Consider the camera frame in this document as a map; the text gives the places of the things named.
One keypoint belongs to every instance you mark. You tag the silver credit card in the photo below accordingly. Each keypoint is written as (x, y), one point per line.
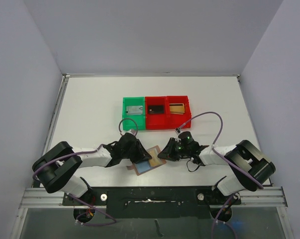
(134, 110)

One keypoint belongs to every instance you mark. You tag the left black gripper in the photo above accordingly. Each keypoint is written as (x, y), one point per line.
(134, 151)

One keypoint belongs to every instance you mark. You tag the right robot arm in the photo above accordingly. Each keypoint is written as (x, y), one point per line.
(251, 168)

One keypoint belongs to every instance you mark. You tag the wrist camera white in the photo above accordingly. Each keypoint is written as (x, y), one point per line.
(132, 131)
(179, 130)

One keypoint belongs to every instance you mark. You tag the brown leather card holder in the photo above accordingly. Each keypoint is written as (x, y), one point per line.
(132, 167)

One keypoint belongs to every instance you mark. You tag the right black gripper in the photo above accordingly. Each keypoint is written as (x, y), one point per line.
(172, 150)

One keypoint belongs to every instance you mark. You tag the red plastic double bin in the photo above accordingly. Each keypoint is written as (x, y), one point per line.
(166, 120)

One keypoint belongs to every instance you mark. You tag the black credit card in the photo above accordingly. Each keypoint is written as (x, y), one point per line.
(156, 109)

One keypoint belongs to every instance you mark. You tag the gold credit card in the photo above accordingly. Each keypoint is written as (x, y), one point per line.
(177, 108)

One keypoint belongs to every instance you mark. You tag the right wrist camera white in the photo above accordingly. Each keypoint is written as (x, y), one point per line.
(179, 130)

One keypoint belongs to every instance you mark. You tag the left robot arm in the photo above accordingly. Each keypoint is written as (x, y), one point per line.
(56, 169)

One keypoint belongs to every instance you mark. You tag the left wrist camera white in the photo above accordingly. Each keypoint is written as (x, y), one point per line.
(132, 131)

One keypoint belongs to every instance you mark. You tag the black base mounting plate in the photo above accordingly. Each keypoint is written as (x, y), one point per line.
(201, 202)

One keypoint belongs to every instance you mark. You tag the green plastic bin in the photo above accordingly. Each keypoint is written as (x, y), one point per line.
(134, 101)

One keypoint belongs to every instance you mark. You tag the blue credit card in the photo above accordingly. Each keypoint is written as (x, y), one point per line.
(142, 167)

